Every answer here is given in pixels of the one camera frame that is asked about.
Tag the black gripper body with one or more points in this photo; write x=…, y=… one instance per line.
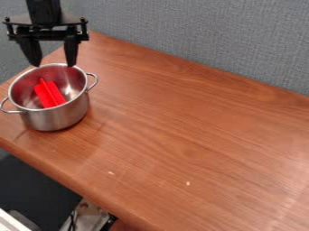
x=46, y=23

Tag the stainless steel pot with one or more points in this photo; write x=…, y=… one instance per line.
x=74, y=82

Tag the white object bottom left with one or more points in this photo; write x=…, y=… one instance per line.
x=9, y=223

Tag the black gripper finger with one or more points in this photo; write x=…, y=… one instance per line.
x=72, y=47
x=30, y=46

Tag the red plastic block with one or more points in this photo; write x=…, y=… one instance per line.
x=49, y=94

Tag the grey bag under table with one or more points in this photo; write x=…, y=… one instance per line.
x=88, y=218

